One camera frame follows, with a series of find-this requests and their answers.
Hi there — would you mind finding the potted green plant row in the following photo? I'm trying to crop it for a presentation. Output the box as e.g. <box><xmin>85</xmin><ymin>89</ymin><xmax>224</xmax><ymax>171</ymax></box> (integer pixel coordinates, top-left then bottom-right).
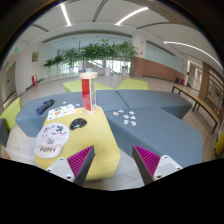
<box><xmin>44</xmin><ymin>39</ymin><xmax>137</xmax><ymax>74</ymax></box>

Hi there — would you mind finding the yellow-green bench seat front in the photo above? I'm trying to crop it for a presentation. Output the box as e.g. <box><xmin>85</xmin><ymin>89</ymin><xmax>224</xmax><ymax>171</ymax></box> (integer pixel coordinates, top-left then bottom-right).
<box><xmin>35</xmin><ymin>107</ymin><xmax>120</xmax><ymax>180</ymax></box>

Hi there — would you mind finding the blue black toy car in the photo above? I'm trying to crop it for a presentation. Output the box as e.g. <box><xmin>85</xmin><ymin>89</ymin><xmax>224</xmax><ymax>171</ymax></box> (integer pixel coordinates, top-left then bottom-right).
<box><xmin>36</xmin><ymin>99</ymin><xmax>55</xmax><ymax>116</ymax></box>

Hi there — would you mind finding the white sticker sheet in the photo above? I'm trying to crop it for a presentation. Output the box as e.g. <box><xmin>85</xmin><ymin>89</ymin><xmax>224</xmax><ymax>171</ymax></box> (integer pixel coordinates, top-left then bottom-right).
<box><xmin>48</xmin><ymin>104</ymin><xmax>75</xmax><ymax>120</ymax></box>

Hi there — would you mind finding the grey bench seat left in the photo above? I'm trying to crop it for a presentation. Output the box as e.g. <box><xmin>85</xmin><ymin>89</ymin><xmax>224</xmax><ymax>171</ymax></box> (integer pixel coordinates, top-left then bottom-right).
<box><xmin>14</xmin><ymin>89</ymin><xmax>120</xmax><ymax>138</ymax></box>

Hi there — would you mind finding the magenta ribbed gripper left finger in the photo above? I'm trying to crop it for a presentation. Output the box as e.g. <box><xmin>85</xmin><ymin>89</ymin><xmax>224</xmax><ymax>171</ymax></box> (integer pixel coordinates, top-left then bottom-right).
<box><xmin>47</xmin><ymin>146</ymin><xmax>95</xmax><ymax>186</ymax></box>

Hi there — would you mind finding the grey bench seat right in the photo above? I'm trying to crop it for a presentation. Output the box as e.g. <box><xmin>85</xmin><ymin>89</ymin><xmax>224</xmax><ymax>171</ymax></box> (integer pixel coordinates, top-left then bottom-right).
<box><xmin>105</xmin><ymin>107</ymin><xmax>202</xmax><ymax>167</ymax></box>

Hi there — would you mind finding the red fire extinguisher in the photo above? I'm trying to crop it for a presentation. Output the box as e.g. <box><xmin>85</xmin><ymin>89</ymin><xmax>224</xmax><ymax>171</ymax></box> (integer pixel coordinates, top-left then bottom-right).
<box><xmin>32</xmin><ymin>75</ymin><xmax>37</xmax><ymax>86</ymax></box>

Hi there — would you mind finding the grey bench seat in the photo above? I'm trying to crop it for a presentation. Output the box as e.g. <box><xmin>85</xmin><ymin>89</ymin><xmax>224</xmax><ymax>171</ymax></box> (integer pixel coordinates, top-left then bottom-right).
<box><xmin>117</xmin><ymin>90</ymin><xmax>192</xmax><ymax>119</ymax></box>
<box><xmin>14</xmin><ymin>89</ymin><xmax>120</xmax><ymax>138</ymax></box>
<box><xmin>105</xmin><ymin>107</ymin><xmax>202</xmax><ymax>167</ymax></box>

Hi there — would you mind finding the long wooden bench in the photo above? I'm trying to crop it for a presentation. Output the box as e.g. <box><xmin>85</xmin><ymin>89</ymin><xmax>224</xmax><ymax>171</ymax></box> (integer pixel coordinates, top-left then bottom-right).
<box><xmin>172</xmin><ymin>85</ymin><xmax>220</xmax><ymax>132</ymax></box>

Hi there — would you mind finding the round puppy mouse pad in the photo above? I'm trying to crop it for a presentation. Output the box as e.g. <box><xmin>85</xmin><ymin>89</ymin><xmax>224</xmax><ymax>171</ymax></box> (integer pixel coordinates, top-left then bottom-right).
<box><xmin>35</xmin><ymin>123</ymin><xmax>70</xmax><ymax>159</ymax></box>

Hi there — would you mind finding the red white display tower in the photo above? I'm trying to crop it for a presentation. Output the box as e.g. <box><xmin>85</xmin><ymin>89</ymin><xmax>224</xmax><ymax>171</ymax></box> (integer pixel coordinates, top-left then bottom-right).
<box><xmin>80</xmin><ymin>72</ymin><xmax>98</xmax><ymax>115</ymax></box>

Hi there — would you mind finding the black computer mouse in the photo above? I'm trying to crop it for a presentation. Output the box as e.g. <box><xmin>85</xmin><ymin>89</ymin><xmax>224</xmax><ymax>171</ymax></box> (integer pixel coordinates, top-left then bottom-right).
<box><xmin>70</xmin><ymin>118</ymin><xmax>87</xmax><ymax>130</ymax></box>

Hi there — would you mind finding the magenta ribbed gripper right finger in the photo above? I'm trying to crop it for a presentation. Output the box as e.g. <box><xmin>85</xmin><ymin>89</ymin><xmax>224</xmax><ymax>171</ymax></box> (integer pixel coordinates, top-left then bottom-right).
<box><xmin>132</xmin><ymin>145</ymin><xmax>182</xmax><ymax>185</ymax></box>

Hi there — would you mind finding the grey bench seat far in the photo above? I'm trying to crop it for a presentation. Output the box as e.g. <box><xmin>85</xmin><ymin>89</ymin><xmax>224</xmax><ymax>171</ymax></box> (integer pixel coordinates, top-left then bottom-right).
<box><xmin>117</xmin><ymin>90</ymin><xmax>192</xmax><ymax>119</ymax></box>

